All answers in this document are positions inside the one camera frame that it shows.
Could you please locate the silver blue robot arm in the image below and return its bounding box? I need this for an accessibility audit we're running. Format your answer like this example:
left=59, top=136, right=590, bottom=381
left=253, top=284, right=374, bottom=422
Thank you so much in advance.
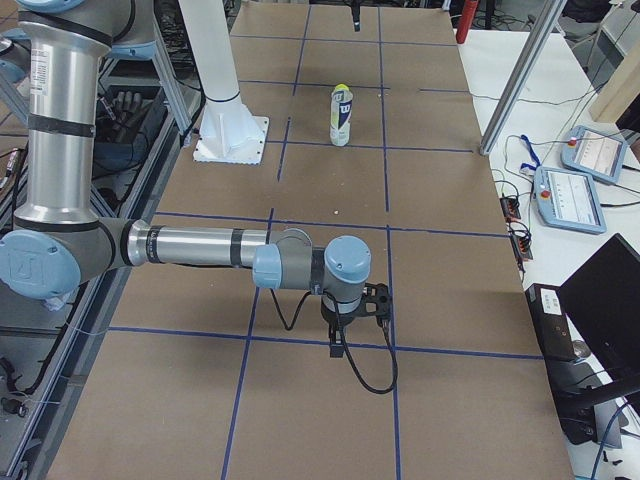
left=1, top=1, right=371, bottom=357

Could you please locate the clear tennis ball can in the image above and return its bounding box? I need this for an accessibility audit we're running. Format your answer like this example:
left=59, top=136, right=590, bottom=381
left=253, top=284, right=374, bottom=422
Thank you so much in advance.
left=330, top=88, right=353, bottom=147

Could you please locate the red cylinder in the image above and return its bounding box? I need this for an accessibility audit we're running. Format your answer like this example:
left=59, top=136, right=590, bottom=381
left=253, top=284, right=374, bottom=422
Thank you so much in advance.
left=456, top=0, right=479, bottom=45

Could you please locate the black computer box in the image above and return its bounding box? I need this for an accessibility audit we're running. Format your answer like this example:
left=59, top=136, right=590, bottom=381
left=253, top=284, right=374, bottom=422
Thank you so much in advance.
left=526, top=283, right=622, bottom=449

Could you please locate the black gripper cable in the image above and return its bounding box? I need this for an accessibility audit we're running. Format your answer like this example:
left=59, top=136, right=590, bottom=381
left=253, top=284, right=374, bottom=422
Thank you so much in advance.
left=269, top=289, right=399, bottom=395

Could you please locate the blue lanyard badge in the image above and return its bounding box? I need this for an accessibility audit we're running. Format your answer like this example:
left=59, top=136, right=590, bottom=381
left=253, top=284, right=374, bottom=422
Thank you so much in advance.
left=518, top=134, right=539, bottom=176

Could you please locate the near blue teach pendant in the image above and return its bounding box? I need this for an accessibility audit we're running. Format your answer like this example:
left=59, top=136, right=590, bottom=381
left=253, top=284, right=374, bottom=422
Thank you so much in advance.
left=533, top=166, right=607, bottom=235

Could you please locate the aluminium table frame rail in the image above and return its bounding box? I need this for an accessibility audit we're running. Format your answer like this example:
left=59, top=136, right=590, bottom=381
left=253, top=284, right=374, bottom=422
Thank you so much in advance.
left=0, top=124, right=201, bottom=480

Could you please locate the orange black connector box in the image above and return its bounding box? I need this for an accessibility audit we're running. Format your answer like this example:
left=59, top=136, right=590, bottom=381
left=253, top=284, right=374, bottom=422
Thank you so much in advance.
left=499, top=196, right=521, bottom=221

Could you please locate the far blue teach pendant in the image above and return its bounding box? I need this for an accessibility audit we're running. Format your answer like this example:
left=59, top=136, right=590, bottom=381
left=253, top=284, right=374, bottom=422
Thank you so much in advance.
left=561, top=125, right=628, bottom=185

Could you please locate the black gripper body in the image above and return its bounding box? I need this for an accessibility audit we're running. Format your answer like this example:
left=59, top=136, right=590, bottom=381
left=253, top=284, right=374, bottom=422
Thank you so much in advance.
left=321, top=295, right=361, bottom=331

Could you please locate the blue teach pendant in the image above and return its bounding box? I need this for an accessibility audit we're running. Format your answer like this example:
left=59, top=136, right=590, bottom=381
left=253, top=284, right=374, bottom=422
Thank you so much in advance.
left=561, top=125, right=628, bottom=185
left=533, top=166, right=607, bottom=235

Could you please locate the aluminium frame post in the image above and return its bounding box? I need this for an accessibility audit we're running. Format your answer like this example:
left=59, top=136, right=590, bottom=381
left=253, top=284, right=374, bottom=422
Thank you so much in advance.
left=479, top=0, right=567, bottom=156

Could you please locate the black laptop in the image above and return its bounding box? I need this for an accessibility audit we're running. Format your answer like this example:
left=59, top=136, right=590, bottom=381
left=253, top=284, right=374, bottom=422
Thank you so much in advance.
left=559, top=233, right=639, bottom=379

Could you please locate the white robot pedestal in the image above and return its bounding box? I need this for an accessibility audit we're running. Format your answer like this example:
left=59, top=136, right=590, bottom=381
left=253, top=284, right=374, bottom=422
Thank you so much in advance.
left=179, top=0, right=269, bottom=165

